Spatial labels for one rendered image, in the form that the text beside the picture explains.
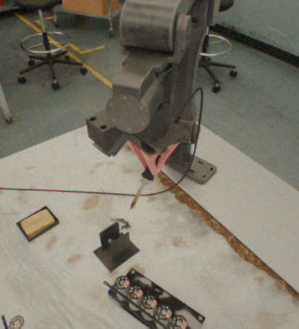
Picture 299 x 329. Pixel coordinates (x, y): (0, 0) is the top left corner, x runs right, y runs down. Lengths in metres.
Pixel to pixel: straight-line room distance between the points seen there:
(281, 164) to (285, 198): 1.30
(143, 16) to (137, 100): 0.10
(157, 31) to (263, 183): 0.53
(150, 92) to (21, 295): 0.44
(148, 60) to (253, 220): 0.46
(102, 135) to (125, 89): 0.08
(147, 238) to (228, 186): 0.25
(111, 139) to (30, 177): 0.45
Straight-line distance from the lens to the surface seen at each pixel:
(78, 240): 0.71
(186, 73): 0.70
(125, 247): 0.66
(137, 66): 0.42
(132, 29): 0.43
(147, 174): 0.58
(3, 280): 0.70
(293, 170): 2.11
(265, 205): 0.80
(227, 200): 0.79
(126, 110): 0.40
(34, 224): 0.74
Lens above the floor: 1.32
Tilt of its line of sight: 43 degrees down
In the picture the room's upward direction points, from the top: straight up
